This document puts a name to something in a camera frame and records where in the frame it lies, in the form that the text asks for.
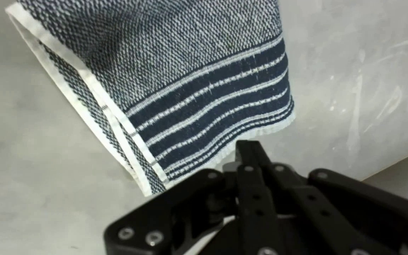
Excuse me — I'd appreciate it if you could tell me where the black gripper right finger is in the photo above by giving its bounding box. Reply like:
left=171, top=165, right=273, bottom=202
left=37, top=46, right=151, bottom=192
left=259, top=145, right=408, bottom=255

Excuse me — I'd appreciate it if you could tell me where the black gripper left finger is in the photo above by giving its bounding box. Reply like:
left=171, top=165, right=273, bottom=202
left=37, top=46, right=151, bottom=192
left=103, top=140, right=280, bottom=255

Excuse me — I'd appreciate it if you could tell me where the blue-grey woven towel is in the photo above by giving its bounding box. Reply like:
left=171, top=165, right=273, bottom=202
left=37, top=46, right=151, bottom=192
left=4, top=0, right=296, bottom=196

